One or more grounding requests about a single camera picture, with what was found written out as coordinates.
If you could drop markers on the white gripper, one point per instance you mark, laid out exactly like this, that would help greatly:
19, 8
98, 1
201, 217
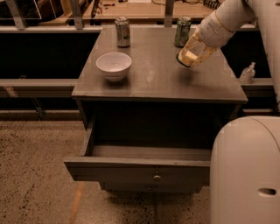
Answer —
212, 34

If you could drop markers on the yellow sponge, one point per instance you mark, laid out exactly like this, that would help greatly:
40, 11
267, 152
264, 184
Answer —
187, 59

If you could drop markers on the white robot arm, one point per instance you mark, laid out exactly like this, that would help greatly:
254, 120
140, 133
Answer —
245, 161

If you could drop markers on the grey wooden drawer cabinet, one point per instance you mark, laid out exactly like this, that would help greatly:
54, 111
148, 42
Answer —
157, 81

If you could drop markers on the round metal drawer knob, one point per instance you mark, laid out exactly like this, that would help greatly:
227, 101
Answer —
157, 177

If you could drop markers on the open grey top drawer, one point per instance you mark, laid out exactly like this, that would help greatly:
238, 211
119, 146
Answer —
122, 146

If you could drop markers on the lower grey drawer front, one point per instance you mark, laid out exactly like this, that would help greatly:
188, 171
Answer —
157, 188

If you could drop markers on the green soda can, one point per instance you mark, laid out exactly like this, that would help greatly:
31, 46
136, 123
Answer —
182, 31

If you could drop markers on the clear sanitizer pump bottle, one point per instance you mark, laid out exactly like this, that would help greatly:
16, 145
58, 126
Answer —
248, 74

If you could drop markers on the silver soda can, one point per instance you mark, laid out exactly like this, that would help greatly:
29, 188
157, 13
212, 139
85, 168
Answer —
122, 26

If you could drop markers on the white ceramic bowl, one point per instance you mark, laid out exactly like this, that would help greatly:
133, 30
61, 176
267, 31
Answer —
114, 66

